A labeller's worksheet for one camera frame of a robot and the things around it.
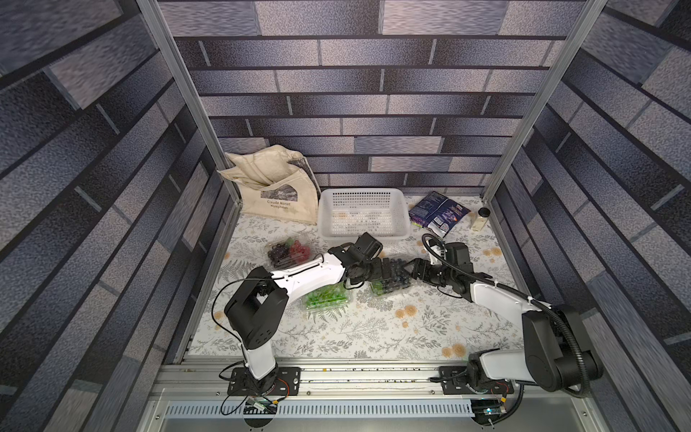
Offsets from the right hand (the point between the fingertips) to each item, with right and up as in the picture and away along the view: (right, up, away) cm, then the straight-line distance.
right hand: (406, 268), depth 89 cm
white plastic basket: (-20, +19, +24) cm, 37 cm away
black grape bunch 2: (-5, -5, -3) cm, 8 cm away
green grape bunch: (-22, -9, 0) cm, 24 cm away
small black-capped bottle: (+33, +19, +14) cm, 41 cm away
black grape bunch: (-2, -3, -1) cm, 4 cm away
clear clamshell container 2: (-10, -5, -4) cm, 12 cm away
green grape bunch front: (-29, -9, -6) cm, 31 cm away
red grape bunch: (-37, +5, +5) cm, 38 cm away
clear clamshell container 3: (-24, -13, -2) cm, 27 cm away
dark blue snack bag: (+18, +19, +21) cm, 33 cm away
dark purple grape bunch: (-46, +4, +6) cm, 46 cm away
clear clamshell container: (-41, +2, +3) cm, 42 cm away
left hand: (-8, -1, -4) cm, 9 cm away
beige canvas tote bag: (-46, +30, +4) cm, 55 cm away
